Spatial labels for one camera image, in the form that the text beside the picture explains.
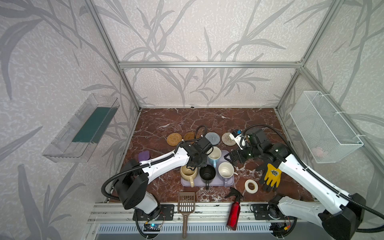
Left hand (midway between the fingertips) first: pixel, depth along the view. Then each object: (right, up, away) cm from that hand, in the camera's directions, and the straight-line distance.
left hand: (204, 159), depth 83 cm
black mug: (+2, -9, +1) cm, 9 cm away
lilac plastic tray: (+8, -13, +1) cm, 15 cm away
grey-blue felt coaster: (+6, +10, +19) cm, 22 cm away
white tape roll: (+26, -17, -3) cm, 31 cm away
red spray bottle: (+14, -23, -12) cm, 29 cm away
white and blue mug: (+6, 0, +8) cm, 10 cm away
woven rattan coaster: (-21, +9, +19) cm, 30 cm away
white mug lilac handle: (+12, -7, +2) cm, 14 cm away
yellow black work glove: (+37, -11, 0) cm, 38 cm away
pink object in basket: (+55, +7, -11) cm, 57 cm away
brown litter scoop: (-10, -22, -6) cm, 25 cm away
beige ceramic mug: (-9, -7, -5) cm, 12 cm away
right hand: (+13, +8, -8) cm, 17 cm away
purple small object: (-39, -1, +12) cm, 41 cm away
